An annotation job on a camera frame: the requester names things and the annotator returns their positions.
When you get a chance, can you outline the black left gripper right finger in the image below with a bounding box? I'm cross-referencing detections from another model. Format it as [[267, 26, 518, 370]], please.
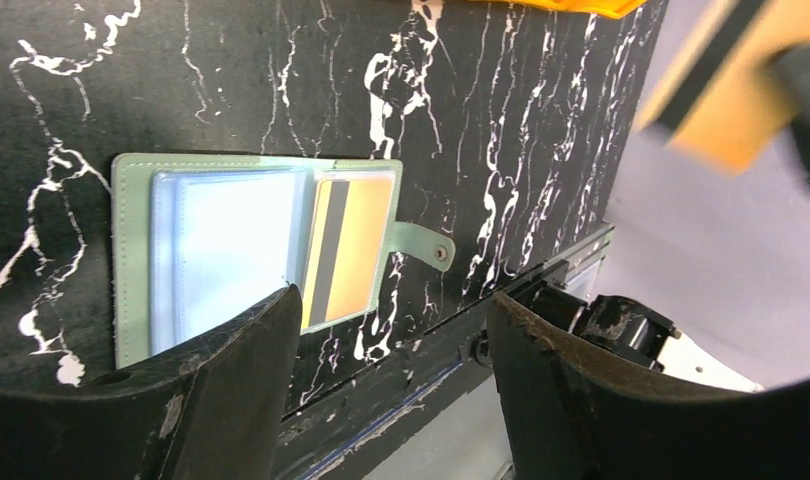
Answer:
[[487, 294, 810, 479]]

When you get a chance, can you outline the green card holder wallet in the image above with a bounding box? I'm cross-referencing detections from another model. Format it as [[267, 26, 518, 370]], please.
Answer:
[[111, 153, 456, 368]]

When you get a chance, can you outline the gold card with black stripe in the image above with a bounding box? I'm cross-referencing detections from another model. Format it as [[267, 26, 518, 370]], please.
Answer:
[[635, 1, 810, 174]]

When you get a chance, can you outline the orange three-compartment bin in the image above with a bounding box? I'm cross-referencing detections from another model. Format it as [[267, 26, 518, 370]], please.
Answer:
[[488, 0, 646, 19]]

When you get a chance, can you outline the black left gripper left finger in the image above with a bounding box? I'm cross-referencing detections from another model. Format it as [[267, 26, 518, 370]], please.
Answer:
[[0, 286, 302, 479]]

